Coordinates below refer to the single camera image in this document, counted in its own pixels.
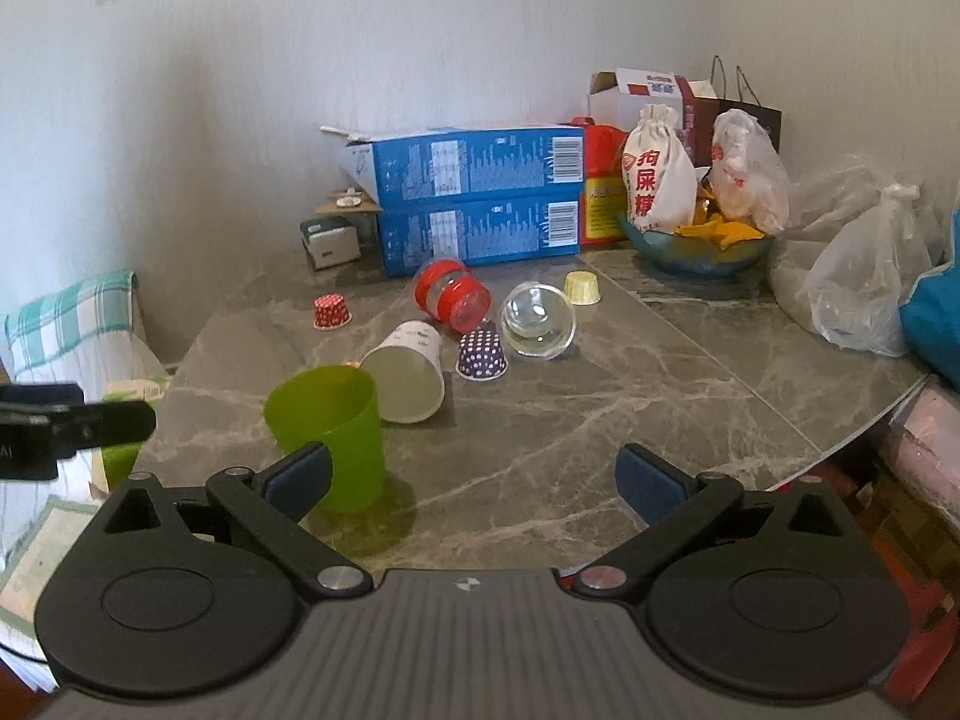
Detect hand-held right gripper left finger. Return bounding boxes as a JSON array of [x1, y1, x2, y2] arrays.
[[94, 442, 374, 605]]

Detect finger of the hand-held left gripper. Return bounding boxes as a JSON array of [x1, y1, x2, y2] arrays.
[[52, 399, 158, 458]]

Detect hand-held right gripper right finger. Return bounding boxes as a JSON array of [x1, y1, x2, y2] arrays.
[[571, 444, 871, 605]]

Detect green plastic cup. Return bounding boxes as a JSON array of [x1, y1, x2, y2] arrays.
[[264, 365, 389, 512]]

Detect white paper cup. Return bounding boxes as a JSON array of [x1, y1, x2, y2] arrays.
[[360, 320, 447, 425]]

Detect red dotted paper cup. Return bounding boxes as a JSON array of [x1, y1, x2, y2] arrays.
[[313, 294, 353, 331]]

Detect clear glass cup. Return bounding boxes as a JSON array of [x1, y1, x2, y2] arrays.
[[500, 281, 577, 359]]

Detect purple dotted paper cup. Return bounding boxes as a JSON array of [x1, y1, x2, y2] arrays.
[[455, 330, 511, 382]]

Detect red plastic cup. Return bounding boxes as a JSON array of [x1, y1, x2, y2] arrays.
[[414, 259, 497, 335]]

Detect green plaid cloth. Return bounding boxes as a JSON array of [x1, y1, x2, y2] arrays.
[[4, 270, 143, 383]]

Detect blue bowl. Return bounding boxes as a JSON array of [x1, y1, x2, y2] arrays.
[[619, 210, 777, 278]]

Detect small grey white box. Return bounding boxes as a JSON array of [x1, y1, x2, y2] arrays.
[[300, 216, 362, 272]]

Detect yellow snack packets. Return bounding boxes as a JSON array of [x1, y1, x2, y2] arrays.
[[673, 191, 772, 250]]

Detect brown cardboard piece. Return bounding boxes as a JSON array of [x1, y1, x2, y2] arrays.
[[313, 186, 383, 242]]

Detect pink box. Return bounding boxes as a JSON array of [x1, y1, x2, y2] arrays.
[[877, 382, 960, 500]]

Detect clear plastic bag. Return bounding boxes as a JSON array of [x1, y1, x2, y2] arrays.
[[806, 184, 937, 358]]

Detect blue cardboard box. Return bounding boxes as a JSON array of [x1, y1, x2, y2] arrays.
[[321, 124, 587, 211], [377, 193, 583, 278]]

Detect red yellow box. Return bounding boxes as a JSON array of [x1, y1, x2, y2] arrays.
[[571, 117, 632, 245]]

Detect white red-printed plastic bag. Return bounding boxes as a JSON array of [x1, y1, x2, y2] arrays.
[[709, 109, 794, 235]]

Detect translucent plastic bag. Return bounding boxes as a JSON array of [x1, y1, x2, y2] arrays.
[[766, 163, 947, 323]]

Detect blue cloth bag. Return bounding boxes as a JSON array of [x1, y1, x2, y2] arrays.
[[898, 206, 960, 392]]

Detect brown paper bag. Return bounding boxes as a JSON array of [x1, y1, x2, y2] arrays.
[[686, 55, 783, 162]]

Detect white red cardboard box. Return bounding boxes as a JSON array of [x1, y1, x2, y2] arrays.
[[586, 69, 712, 166]]

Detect white drawstring cloth bag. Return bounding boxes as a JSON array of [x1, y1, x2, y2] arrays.
[[621, 103, 700, 236]]

